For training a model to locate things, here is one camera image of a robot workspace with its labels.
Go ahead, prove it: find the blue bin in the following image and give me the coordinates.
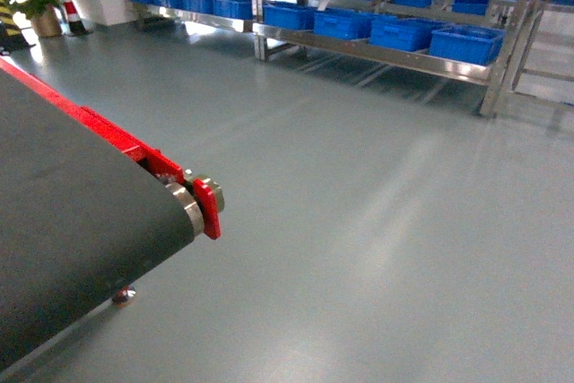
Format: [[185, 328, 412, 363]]
[[313, 9, 375, 40], [369, 17, 448, 52], [264, 3, 315, 30]]

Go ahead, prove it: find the blue bin rightmost bottom shelf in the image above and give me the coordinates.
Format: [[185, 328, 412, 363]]
[[428, 25, 505, 65]]

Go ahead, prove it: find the stainless steel shelf rack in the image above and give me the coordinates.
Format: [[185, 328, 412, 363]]
[[138, 0, 572, 117]]

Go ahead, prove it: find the steel conveyor end roller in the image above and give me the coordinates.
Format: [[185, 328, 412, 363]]
[[165, 170, 225, 239]]

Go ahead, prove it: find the black conveyor belt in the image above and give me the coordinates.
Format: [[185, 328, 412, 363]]
[[1, 74, 193, 368]]

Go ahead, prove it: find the red white traffic cone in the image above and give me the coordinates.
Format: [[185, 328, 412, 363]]
[[63, 0, 91, 37]]

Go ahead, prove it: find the red conveyor side frame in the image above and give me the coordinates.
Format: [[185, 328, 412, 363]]
[[0, 56, 223, 241]]

